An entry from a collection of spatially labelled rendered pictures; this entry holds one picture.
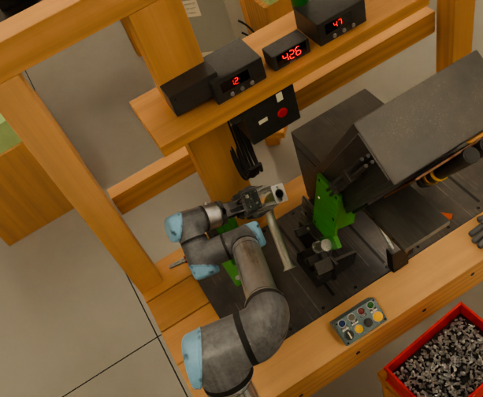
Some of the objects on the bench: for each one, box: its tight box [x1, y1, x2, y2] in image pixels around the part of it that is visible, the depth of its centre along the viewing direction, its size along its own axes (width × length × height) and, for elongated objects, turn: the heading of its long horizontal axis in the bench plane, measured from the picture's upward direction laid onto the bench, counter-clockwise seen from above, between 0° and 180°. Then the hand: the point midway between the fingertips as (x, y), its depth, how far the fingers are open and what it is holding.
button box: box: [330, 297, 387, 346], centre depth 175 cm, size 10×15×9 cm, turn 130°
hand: (275, 194), depth 171 cm, fingers closed on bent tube, 3 cm apart
